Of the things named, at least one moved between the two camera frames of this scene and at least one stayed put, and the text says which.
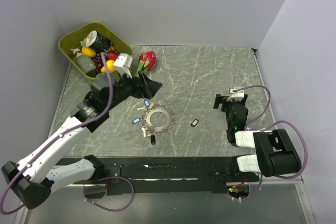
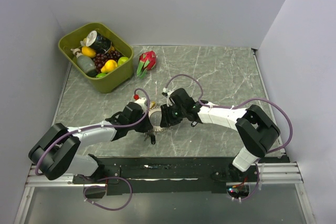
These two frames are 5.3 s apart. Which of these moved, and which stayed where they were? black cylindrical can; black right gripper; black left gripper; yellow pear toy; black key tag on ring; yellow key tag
Moved: black right gripper; black left gripper
Stayed: black key tag on ring; yellow key tag; yellow pear toy; black cylindrical can
